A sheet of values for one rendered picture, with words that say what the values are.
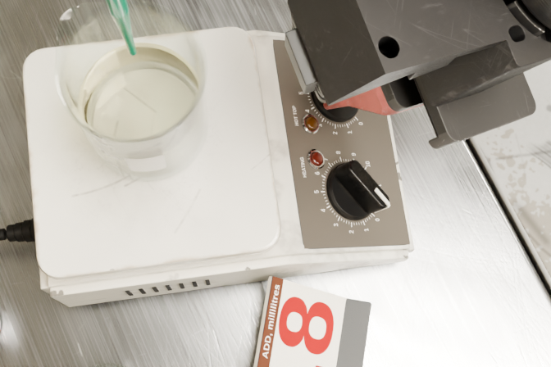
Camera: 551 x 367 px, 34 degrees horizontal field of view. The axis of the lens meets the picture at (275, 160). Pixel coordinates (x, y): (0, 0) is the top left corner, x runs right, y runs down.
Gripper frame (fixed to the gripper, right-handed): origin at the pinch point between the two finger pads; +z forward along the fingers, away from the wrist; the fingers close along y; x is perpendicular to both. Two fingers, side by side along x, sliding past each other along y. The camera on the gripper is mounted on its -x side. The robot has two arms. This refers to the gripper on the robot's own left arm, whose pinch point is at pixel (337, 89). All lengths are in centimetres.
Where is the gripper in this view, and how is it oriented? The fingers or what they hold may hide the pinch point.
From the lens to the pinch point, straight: 49.3
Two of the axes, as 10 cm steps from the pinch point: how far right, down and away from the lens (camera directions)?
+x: 7.6, -2.5, 6.0
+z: -5.4, 2.7, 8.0
